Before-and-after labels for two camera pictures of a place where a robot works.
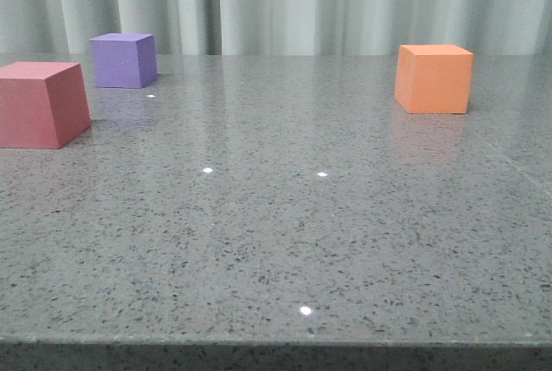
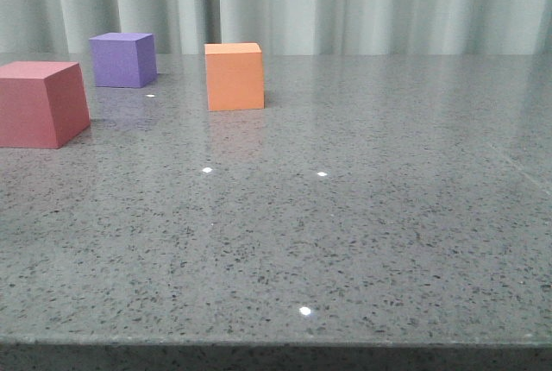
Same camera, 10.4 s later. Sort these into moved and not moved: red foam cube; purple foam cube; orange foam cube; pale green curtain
Moved: orange foam cube
Not moved: purple foam cube; pale green curtain; red foam cube
